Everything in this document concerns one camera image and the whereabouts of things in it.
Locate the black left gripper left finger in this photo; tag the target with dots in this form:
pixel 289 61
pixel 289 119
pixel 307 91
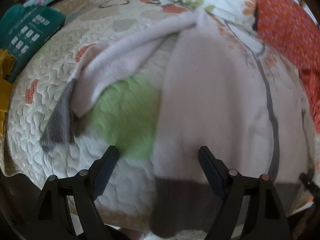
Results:
pixel 52 219

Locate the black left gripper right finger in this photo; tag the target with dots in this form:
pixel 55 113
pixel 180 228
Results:
pixel 265 217

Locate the heart-patterned quilted bedspread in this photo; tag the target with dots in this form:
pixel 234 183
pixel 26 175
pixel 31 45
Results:
pixel 131 194

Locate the orange floral fabric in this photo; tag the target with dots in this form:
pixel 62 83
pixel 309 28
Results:
pixel 285 26

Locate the pale pink grey-cuffed garment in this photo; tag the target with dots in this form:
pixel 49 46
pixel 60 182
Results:
pixel 252 114

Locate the teal green package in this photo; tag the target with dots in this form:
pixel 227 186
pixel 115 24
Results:
pixel 24 30

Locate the mustard yellow fabric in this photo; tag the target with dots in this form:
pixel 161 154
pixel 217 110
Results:
pixel 6 65

